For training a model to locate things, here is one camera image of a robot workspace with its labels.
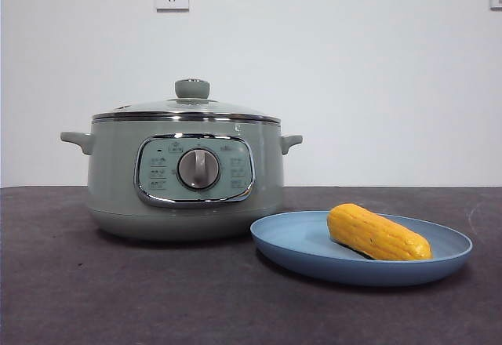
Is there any blue round plate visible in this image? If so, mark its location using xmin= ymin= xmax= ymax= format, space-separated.
xmin=249 ymin=210 xmax=474 ymax=285

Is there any glass lid with green knob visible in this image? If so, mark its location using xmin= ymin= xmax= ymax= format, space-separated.
xmin=93 ymin=78 xmax=282 ymax=123

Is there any yellow corn cob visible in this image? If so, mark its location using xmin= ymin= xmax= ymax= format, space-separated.
xmin=326 ymin=202 xmax=434 ymax=262

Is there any pale green electric steamer pot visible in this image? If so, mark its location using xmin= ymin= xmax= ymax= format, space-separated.
xmin=60 ymin=119 xmax=304 ymax=242

